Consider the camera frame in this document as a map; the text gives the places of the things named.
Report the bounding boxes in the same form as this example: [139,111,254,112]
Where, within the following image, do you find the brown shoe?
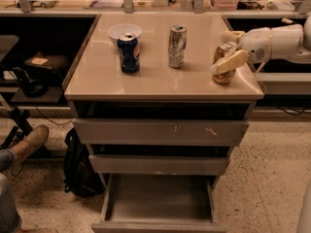
[17,125,49,162]

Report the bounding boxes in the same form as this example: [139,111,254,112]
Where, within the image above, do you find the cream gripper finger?
[210,50,249,75]
[223,31,245,44]

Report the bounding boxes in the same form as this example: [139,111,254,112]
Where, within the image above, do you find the orange soda can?
[211,42,238,84]

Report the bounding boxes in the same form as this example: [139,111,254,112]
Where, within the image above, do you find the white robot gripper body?
[239,27,271,64]

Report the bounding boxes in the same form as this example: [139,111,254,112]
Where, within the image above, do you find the dark box with label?
[23,52,70,72]

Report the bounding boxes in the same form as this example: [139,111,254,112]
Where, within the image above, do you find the bottom open grey drawer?
[91,174,226,233]

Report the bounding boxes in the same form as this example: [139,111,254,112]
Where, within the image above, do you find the middle grey drawer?
[89,154,227,176]

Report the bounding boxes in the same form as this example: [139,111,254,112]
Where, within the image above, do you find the white bowl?
[108,23,142,46]

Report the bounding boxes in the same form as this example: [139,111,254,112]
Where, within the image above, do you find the silver tall can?
[168,24,187,68]

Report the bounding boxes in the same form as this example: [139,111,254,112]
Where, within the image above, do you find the person's leg in jeans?
[0,145,31,233]

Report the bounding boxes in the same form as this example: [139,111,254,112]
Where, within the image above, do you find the blue Pepsi can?
[117,32,140,74]

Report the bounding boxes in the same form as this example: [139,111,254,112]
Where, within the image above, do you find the top grey drawer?
[73,118,249,146]

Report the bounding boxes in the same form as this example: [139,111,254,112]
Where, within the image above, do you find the grey drawer cabinet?
[61,13,266,233]

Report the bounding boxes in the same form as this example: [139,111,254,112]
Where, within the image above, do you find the black backpack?
[63,128,104,198]

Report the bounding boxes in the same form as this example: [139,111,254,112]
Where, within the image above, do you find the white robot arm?
[210,17,311,75]

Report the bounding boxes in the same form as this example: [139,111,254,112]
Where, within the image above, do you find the black headphones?
[13,67,48,98]

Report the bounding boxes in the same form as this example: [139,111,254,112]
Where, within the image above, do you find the black chair base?
[0,107,33,150]

